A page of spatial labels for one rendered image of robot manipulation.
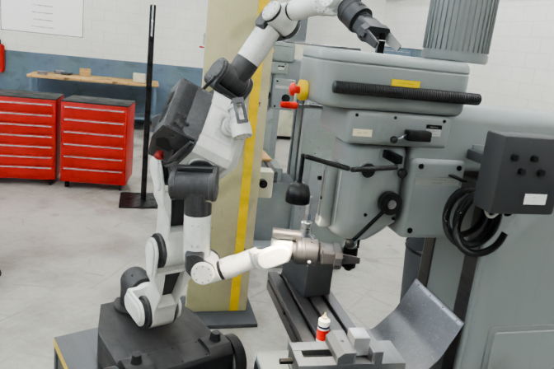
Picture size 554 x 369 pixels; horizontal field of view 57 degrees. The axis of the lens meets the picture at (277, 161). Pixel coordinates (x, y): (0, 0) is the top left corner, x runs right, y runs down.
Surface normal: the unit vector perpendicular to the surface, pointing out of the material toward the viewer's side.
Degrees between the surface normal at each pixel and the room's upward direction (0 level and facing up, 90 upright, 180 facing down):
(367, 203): 90
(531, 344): 89
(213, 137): 58
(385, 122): 90
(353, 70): 90
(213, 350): 45
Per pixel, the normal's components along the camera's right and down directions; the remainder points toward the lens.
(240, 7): 0.24, 0.25
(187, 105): 0.54, -0.31
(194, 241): -0.04, 0.21
